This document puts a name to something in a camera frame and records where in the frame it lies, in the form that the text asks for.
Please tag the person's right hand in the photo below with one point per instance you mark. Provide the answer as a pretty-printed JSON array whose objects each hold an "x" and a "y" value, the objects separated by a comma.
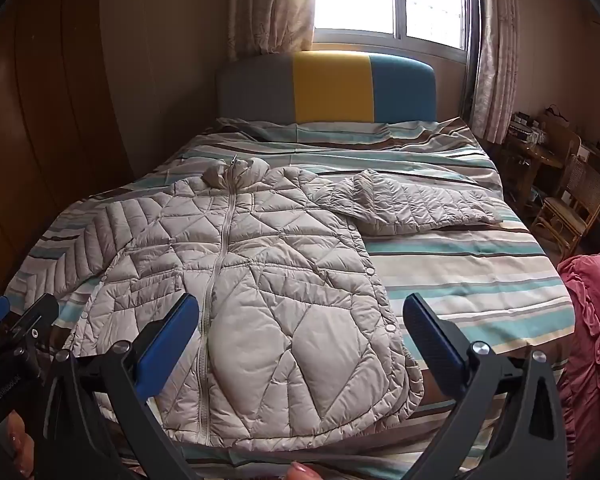
[{"x": 304, "y": 472}]

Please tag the wooden wardrobe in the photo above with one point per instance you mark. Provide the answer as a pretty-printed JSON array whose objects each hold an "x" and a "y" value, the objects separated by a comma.
[{"x": 45, "y": 110}]

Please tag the red ruffled cloth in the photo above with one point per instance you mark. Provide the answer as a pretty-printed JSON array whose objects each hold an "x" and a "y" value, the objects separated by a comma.
[{"x": 592, "y": 360}]

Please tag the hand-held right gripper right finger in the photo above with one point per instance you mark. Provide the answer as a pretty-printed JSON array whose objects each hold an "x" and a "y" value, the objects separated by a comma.
[{"x": 432, "y": 340}]

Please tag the beige patterned curtain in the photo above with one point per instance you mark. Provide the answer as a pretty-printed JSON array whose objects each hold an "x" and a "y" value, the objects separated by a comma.
[
  {"x": 270, "y": 5},
  {"x": 495, "y": 60}
]

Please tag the striped bed blanket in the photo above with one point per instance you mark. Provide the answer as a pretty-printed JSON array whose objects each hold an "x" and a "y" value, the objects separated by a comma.
[{"x": 455, "y": 285}]

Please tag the person's left hand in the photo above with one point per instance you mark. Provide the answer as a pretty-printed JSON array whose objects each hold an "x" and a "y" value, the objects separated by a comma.
[{"x": 20, "y": 450}]

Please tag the wooden side table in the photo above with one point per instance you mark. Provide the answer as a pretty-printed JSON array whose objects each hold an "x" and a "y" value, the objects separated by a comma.
[{"x": 530, "y": 160}]

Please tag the grey yellow blue headboard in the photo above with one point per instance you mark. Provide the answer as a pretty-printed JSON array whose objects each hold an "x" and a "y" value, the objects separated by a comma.
[{"x": 330, "y": 85}]

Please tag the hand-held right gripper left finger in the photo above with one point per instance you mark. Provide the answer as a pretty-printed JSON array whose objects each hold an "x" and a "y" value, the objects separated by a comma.
[{"x": 167, "y": 345}]

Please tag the beige quilted down jacket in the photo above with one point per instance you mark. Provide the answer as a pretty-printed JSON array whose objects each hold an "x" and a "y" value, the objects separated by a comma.
[{"x": 260, "y": 310}]

